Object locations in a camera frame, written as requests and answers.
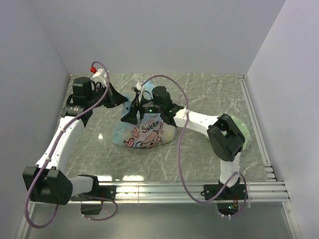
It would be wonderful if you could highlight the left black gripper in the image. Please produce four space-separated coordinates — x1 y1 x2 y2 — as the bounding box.
87 82 128 109

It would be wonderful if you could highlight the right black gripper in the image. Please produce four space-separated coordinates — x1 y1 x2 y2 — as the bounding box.
121 94 163 126

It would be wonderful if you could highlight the light blue plastic bag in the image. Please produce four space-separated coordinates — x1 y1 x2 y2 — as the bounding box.
112 82 177 149

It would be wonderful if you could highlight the green leaf-shaped plate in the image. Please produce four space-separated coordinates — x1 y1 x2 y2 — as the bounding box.
231 115 251 150

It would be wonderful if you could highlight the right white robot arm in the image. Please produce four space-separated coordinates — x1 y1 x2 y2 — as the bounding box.
121 86 246 199

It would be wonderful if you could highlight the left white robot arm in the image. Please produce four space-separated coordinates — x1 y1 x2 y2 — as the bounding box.
22 73 128 205

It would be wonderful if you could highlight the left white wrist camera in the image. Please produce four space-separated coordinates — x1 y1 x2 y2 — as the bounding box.
90 66 109 87

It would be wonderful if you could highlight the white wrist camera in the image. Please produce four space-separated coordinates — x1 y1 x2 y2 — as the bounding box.
90 66 109 87
131 81 144 102

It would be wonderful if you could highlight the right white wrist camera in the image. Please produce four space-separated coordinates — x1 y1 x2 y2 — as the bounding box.
131 81 144 102

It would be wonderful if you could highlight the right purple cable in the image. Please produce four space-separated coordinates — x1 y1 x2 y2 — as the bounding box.
139 75 249 220

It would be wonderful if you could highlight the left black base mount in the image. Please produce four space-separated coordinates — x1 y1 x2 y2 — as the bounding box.
70 185 117 216

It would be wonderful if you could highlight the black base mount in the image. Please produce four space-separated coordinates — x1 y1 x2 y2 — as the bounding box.
200 178 249 219
70 185 117 216

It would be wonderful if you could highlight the aluminium right side rail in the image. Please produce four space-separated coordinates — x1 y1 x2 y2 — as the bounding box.
237 75 277 182

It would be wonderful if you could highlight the aluminium rail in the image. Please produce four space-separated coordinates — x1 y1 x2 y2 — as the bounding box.
237 75 277 182
30 181 290 205

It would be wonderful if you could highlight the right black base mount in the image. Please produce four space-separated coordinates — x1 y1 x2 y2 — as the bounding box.
200 178 249 219

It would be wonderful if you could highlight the aluminium front rail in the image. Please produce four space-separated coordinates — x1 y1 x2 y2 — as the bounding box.
30 181 290 205

